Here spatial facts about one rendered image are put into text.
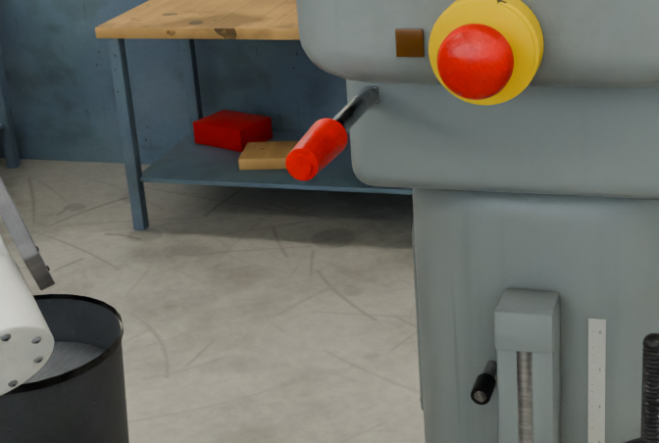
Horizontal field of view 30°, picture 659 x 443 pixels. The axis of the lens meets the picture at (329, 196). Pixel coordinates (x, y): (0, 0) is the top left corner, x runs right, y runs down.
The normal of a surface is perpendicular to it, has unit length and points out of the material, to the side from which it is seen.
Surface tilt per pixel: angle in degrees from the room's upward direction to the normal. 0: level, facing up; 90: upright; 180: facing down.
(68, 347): 0
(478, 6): 90
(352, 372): 0
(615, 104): 90
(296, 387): 0
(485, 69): 90
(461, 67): 90
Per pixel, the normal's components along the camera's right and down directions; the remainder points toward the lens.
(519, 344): -0.31, 0.36
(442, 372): -0.72, 0.29
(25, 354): 0.50, 0.75
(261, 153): -0.07, -0.93
